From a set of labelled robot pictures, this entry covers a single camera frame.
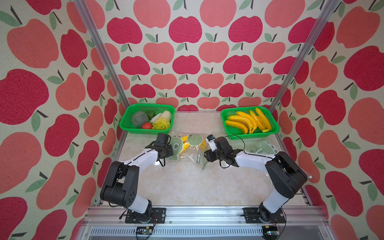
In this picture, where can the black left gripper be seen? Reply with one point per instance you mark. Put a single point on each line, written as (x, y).
(170, 150)

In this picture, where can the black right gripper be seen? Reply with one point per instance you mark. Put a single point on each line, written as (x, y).
(209, 155)

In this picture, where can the yellow banana bunch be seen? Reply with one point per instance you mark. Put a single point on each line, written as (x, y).
(242, 123)
(263, 123)

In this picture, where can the zip-top bag with dinosaur print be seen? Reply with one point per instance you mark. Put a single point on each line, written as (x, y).
(262, 148)

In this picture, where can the bananas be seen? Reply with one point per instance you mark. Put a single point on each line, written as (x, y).
(193, 140)

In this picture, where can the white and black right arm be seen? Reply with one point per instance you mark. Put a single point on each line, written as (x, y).
(287, 177)

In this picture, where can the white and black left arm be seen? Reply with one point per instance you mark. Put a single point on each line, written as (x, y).
(120, 187)

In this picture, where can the empty green plastic basket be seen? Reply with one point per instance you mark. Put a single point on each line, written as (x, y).
(246, 110)

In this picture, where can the yellow-green cabbage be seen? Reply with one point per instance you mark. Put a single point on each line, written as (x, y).
(161, 121)

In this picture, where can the red tomato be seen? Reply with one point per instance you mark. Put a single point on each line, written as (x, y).
(147, 126)

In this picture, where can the green pepper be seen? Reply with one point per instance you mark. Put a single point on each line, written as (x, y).
(150, 114)

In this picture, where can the green broccoli head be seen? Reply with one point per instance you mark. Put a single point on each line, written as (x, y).
(139, 118)

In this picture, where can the green basket with vegetables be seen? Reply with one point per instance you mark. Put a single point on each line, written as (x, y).
(149, 119)

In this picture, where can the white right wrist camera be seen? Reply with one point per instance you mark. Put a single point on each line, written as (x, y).
(211, 142)

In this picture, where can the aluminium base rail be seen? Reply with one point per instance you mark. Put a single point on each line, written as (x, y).
(208, 223)

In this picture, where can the aluminium frame post left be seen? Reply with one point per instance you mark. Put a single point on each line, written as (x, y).
(90, 24)

